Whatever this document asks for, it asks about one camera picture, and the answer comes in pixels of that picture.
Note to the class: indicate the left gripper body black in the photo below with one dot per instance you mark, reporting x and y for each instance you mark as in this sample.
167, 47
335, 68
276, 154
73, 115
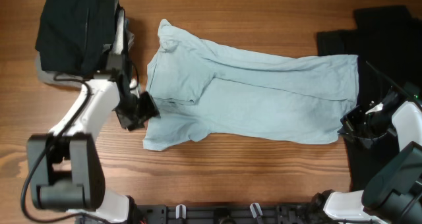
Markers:
136, 109

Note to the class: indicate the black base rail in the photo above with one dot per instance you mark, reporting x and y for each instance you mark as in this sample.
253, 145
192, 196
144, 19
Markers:
295, 213

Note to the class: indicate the folded white patterned garment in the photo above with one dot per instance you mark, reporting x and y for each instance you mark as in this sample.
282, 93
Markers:
120, 36

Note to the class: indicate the folded grey garment under stack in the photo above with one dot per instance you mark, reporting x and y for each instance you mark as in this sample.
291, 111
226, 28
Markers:
47, 77

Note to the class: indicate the black garment on right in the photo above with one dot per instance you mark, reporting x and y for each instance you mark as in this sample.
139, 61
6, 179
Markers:
387, 41

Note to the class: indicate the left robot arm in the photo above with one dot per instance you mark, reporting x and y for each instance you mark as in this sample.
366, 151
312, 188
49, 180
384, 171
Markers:
65, 178

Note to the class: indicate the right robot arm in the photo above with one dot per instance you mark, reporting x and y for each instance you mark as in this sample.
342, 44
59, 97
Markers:
393, 195

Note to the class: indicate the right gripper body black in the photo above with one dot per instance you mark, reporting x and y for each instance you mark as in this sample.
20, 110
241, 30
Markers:
365, 127

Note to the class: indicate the light blue t-shirt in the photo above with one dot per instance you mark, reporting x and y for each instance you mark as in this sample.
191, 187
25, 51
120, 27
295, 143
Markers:
201, 87

